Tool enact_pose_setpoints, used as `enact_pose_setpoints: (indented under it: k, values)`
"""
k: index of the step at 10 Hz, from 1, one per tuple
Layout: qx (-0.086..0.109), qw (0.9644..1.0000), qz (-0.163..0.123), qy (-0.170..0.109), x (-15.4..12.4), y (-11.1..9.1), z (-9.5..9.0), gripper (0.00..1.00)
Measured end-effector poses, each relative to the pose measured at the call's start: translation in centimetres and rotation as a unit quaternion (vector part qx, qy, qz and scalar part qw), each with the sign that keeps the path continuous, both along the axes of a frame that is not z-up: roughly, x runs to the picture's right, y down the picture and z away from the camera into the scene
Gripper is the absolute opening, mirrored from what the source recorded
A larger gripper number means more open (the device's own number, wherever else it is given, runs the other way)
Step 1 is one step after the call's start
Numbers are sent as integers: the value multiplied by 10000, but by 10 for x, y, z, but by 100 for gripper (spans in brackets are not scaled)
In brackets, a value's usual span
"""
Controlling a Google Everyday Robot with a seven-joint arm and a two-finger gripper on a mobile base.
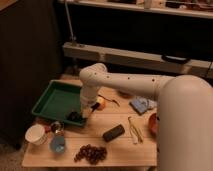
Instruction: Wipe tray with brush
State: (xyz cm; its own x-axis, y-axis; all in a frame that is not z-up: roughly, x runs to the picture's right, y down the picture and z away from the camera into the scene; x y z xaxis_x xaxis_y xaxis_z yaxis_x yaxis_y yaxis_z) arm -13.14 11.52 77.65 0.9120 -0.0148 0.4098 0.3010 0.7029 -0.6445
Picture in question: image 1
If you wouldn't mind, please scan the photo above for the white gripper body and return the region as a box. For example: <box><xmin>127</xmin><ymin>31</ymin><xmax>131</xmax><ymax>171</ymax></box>
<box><xmin>80</xmin><ymin>96</ymin><xmax>97</xmax><ymax>118</ymax></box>

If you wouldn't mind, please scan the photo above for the dark brush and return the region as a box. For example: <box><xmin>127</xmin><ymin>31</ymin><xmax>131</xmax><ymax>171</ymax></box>
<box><xmin>67</xmin><ymin>111</ymin><xmax>82</xmax><ymax>122</ymax></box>

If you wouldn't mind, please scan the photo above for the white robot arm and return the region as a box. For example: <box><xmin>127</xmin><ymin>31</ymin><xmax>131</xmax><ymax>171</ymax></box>
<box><xmin>79</xmin><ymin>63</ymin><xmax>213</xmax><ymax>171</ymax></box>

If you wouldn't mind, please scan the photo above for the green plastic tray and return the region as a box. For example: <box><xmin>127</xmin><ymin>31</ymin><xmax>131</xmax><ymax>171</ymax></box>
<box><xmin>32</xmin><ymin>81</ymin><xmax>86</xmax><ymax>127</ymax></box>

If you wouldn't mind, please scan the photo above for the apple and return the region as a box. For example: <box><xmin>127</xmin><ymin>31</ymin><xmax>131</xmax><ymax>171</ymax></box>
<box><xmin>97</xmin><ymin>97</ymin><xmax>106</xmax><ymax>110</ymax></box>

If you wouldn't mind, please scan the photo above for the dark thin stick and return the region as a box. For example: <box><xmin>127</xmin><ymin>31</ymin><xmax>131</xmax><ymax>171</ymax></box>
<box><xmin>98</xmin><ymin>94</ymin><xmax>120</xmax><ymax>107</ymax></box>

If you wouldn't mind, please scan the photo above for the small metal cup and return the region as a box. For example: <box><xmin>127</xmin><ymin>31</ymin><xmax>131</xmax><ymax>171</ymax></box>
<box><xmin>50</xmin><ymin>121</ymin><xmax>64</xmax><ymax>134</ymax></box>

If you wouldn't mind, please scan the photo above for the black rectangular block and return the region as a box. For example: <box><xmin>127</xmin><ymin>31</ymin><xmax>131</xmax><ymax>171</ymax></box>
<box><xmin>103</xmin><ymin>125</ymin><xmax>125</xmax><ymax>142</ymax></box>

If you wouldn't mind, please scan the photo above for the blue cup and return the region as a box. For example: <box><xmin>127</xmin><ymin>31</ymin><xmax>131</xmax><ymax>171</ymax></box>
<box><xmin>49</xmin><ymin>136</ymin><xmax>65</xmax><ymax>154</ymax></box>

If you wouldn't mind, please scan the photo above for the bunch of dark grapes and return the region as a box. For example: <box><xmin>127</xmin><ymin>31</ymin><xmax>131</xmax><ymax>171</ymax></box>
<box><xmin>74</xmin><ymin>144</ymin><xmax>107</xmax><ymax>165</ymax></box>

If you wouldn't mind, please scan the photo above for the light wooden shelf beam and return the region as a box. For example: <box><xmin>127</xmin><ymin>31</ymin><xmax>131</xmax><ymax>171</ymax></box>
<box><xmin>63</xmin><ymin>42</ymin><xmax>213</xmax><ymax>79</ymax></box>

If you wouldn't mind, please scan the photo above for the blue folded cloth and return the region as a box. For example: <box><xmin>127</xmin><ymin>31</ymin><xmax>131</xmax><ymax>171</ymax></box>
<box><xmin>129</xmin><ymin>96</ymin><xmax>157</xmax><ymax>115</ymax></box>

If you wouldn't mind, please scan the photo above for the white cup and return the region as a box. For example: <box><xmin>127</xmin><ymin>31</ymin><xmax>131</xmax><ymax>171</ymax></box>
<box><xmin>25</xmin><ymin>124</ymin><xmax>47</xmax><ymax>145</ymax></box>

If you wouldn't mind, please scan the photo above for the metal pole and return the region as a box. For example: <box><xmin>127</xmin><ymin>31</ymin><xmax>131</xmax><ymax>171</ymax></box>
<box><xmin>64</xmin><ymin>0</ymin><xmax>77</xmax><ymax>46</ymax></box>

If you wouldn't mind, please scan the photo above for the red bowl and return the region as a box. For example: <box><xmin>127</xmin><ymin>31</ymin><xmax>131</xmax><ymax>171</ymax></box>
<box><xmin>148</xmin><ymin>113</ymin><xmax>157</xmax><ymax>136</ymax></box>

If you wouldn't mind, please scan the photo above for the upper shelf board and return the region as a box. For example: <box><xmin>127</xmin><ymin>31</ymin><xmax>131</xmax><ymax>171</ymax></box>
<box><xmin>58</xmin><ymin>0</ymin><xmax>213</xmax><ymax>19</ymax></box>

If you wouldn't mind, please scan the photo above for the black handle on shelf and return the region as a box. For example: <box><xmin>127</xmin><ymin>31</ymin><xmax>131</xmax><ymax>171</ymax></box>
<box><xmin>161</xmin><ymin>55</ymin><xmax>190</xmax><ymax>64</ymax></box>

